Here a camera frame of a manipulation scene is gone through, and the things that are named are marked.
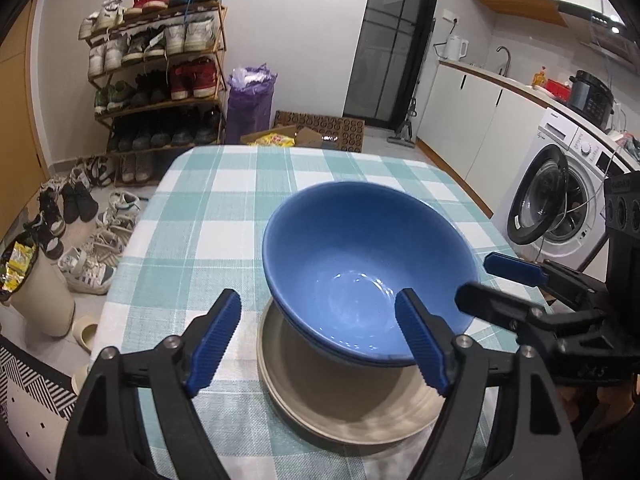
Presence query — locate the wooden shoe rack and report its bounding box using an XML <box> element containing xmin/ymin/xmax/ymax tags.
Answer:
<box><xmin>79</xmin><ymin>0</ymin><xmax>226</xmax><ymax>153</ymax></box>
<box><xmin>80</xmin><ymin>2</ymin><xmax>229</xmax><ymax>157</ymax></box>

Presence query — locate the white electric kettle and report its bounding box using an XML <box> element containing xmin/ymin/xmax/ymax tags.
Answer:
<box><xmin>444</xmin><ymin>35</ymin><xmax>470</xmax><ymax>63</ymax></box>

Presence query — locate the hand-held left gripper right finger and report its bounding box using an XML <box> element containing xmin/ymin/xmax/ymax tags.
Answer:
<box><xmin>395</xmin><ymin>287</ymin><xmax>583</xmax><ymax>480</ymax></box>

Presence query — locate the teal checked tablecloth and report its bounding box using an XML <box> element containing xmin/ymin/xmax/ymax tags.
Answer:
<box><xmin>90</xmin><ymin>145</ymin><xmax>551</xmax><ymax>480</ymax></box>

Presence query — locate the open brown cardboard box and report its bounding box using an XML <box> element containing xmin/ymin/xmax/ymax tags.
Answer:
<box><xmin>240</xmin><ymin>127</ymin><xmax>326</xmax><ymax>150</ymax></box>

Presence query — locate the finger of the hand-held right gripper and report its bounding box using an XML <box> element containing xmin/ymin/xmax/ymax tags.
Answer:
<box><xmin>484</xmin><ymin>252</ymin><xmax>608</xmax><ymax>311</ymax></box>
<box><xmin>455</xmin><ymin>282</ymin><xmax>607</xmax><ymax>346</ymax></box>

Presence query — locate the black white patterned rug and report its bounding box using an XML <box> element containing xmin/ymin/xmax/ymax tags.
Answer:
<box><xmin>0</xmin><ymin>335</ymin><xmax>83</xmax><ymax>461</ymax></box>

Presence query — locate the black pressure cooker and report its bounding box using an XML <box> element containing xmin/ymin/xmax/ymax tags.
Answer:
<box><xmin>569</xmin><ymin>70</ymin><xmax>615</xmax><ymax>122</ymax></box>

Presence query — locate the beige trash bin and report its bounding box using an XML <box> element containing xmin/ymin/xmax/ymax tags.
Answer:
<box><xmin>0</xmin><ymin>237</ymin><xmax>76</xmax><ymax>338</ymax></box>

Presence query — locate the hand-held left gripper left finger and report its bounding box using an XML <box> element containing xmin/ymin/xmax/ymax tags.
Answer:
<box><xmin>55</xmin><ymin>288</ymin><xmax>243</xmax><ymax>480</ymax></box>

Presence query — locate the wooden door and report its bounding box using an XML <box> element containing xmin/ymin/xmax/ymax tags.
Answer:
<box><xmin>0</xmin><ymin>0</ymin><xmax>51</xmax><ymax>246</ymax></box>

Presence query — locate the white washing machine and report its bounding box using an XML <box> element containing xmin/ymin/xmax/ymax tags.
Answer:
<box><xmin>506</xmin><ymin>107</ymin><xmax>623</xmax><ymax>266</ymax></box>

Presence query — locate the grey floor mop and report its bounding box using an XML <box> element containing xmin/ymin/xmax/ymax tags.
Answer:
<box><xmin>387</xmin><ymin>80</ymin><xmax>418</xmax><ymax>147</ymax></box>

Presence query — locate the beige ceramic plate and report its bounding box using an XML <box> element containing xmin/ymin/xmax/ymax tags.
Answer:
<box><xmin>257</xmin><ymin>297</ymin><xmax>443</xmax><ymax>443</ymax></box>
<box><xmin>257</xmin><ymin>310</ymin><xmax>443</xmax><ymax>447</ymax></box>

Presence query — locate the yellow snack packet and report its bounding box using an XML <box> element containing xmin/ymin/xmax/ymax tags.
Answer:
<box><xmin>250</xmin><ymin>132</ymin><xmax>296</xmax><ymax>147</ymax></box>

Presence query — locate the red packet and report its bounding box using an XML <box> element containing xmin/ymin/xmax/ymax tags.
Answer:
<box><xmin>545</xmin><ymin>79</ymin><xmax>572</xmax><ymax>102</ymax></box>

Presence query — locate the purple plastic bag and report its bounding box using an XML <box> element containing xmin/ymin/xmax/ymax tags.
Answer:
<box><xmin>226</xmin><ymin>65</ymin><xmax>278</xmax><ymax>146</ymax></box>

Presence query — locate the beige slipper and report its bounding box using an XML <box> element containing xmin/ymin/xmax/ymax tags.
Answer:
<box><xmin>71</xmin><ymin>362</ymin><xmax>92</xmax><ymax>394</ymax></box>
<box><xmin>72</xmin><ymin>316</ymin><xmax>101</xmax><ymax>351</ymax></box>

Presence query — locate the blue ceramic bowl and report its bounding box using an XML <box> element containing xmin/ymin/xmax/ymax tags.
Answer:
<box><xmin>270</xmin><ymin>290</ymin><xmax>418</xmax><ymax>368</ymax></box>
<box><xmin>261</xmin><ymin>181</ymin><xmax>481</xmax><ymax>361</ymax></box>

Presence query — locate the ring-patterned brown cardboard sheet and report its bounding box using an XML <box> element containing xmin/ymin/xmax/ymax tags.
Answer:
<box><xmin>274</xmin><ymin>110</ymin><xmax>366</xmax><ymax>152</ymax></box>

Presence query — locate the steel range hood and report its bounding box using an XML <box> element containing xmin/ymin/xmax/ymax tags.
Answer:
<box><xmin>557</xmin><ymin>2</ymin><xmax>637</xmax><ymax>63</ymax></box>

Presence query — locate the white base cabinet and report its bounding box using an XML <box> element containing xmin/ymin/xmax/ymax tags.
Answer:
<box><xmin>417</xmin><ymin>60</ymin><xmax>551</xmax><ymax>211</ymax></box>

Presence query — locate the scattered pile of shoes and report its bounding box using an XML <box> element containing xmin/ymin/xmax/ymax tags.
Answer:
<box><xmin>22</xmin><ymin>152</ymin><xmax>153</xmax><ymax>296</ymax></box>

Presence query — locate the black framed glass door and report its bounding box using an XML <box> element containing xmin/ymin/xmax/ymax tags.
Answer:
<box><xmin>342</xmin><ymin>0</ymin><xmax>446</xmax><ymax>128</ymax></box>

